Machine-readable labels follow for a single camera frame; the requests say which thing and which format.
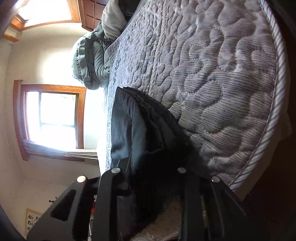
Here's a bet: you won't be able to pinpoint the framed wall picture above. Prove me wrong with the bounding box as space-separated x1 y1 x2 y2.
25 208 43 235

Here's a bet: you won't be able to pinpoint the black pants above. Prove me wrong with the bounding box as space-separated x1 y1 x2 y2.
111 87 194 240

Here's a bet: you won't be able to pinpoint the white fleece blanket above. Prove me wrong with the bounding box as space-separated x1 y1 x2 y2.
101 0 127 40

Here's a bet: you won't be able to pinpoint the wooden headboard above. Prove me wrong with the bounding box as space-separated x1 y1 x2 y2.
78 0 109 31

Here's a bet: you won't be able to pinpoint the grey pillow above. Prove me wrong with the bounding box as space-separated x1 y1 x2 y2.
72 24 113 90

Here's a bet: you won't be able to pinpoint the wooden window frame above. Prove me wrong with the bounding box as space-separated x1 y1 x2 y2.
13 80 98 162

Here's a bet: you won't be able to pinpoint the grey quilted floral bedspread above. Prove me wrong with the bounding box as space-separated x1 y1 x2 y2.
107 1 287 196

